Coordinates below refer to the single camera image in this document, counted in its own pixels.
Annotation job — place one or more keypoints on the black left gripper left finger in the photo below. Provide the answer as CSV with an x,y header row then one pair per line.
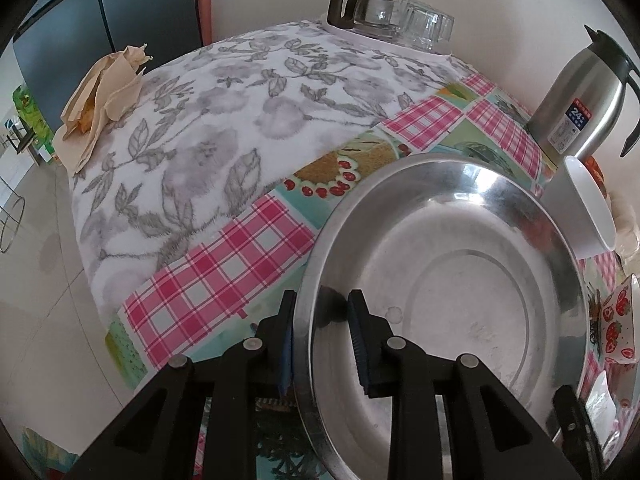
x,y
276,364

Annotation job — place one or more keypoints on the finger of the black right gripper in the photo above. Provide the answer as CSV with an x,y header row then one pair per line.
x,y
579,440

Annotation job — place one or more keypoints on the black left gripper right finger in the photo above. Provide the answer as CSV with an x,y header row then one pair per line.
x,y
375,360

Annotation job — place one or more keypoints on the red rimmed strawberry bowl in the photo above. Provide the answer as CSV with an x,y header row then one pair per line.
x,y
619,323

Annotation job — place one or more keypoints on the large steel plate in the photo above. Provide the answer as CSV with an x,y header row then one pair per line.
x,y
458,259

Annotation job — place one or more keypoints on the checkered picture tablecloth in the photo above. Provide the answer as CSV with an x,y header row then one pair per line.
x,y
214,295

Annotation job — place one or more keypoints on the bag of steamed buns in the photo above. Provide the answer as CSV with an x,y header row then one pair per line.
x,y
626,226

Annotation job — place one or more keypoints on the small white square bowl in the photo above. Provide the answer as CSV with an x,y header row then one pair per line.
x,y
577,206

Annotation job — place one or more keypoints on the grey floral cloth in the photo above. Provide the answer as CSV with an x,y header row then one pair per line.
x,y
219,127

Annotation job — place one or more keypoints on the orange snack packet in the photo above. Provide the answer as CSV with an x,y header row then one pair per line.
x,y
596,173

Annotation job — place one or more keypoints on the green cardboard box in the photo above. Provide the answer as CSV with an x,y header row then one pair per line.
x,y
39,133

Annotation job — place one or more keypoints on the steel thermos jug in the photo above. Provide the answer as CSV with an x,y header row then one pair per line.
x,y
585,101

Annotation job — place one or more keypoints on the crumpled beige paper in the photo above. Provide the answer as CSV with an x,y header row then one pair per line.
x,y
110,88

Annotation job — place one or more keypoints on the white round tray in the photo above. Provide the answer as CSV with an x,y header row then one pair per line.
x,y
383,45

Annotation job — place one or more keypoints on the clear drinking glass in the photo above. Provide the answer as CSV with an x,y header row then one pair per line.
x,y
424,28

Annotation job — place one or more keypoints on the dark blue cabinet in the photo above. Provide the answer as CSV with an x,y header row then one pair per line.
x,y
59,40

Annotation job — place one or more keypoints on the wire stool frame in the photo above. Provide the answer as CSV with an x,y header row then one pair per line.
x,y
11,214

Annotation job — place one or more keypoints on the glass coffee pot black handle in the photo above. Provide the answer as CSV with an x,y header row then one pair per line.
x,y
369,17

